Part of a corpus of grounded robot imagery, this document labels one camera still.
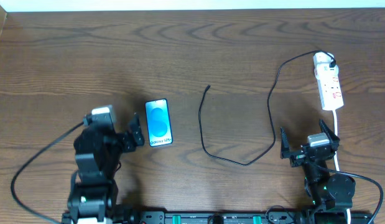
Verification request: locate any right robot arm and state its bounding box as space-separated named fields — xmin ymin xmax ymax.
xmin=281 ymin=120 xmax=356 ymax=223

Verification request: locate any black charger cable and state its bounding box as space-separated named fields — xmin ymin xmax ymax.
xmin=198 ymin=50 xmax=337 ymax=167

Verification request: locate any white power strip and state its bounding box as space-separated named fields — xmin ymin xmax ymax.
xmin=313 ymin=52 xmax=344 ymax=111

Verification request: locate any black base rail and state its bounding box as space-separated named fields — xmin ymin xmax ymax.
xmin=61 ymin=210 xmax=375 ymax=224

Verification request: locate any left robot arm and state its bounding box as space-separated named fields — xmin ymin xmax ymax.
xmin=61 ymin=113 xmax=144 ymax=223

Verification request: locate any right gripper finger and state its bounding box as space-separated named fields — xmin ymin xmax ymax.
xmin=280 ymin=127 xmax=290 ymax=159
xmin=318 ymin=119 xmax=340 ymax=144

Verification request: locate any blue Galaxy smartphone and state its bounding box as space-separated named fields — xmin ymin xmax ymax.
xmin=145 ymin=98 xmax=173 ymax=147

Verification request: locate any white power strip cord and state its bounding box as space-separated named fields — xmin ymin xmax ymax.
xmin=332 ymin=108 xmax=352 ymax=224

